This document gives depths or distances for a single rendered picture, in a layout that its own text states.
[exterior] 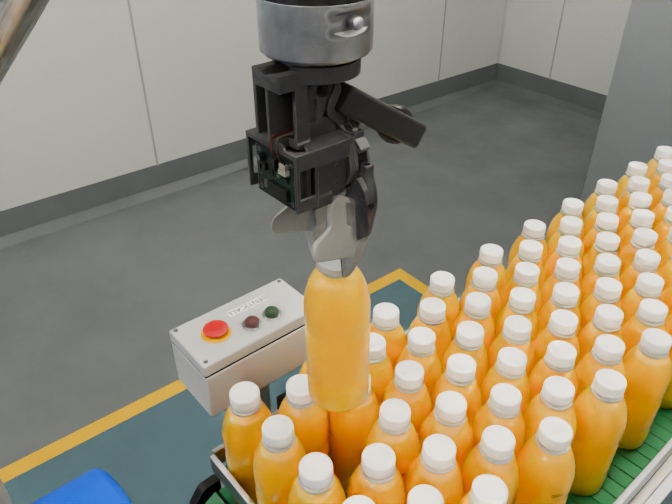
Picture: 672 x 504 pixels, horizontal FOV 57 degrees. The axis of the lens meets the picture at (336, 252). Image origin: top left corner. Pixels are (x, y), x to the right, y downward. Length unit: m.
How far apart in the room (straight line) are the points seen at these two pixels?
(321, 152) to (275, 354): 0.49
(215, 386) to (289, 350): 0.13
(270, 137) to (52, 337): 2.34
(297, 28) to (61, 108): 2.95
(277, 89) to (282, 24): 0.05
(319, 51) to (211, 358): 0.52
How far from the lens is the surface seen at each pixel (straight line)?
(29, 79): 3.31
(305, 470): 0.73
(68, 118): 3.41
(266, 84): 0.49
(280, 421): 0.78
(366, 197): 0.53
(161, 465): 2.19
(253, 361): 0.91
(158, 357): 2.54
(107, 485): 0.61
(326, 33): 0.47
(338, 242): 0.56
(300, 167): 0.49
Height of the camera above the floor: 1.69
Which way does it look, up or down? 34 degrees down
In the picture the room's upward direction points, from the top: straight up
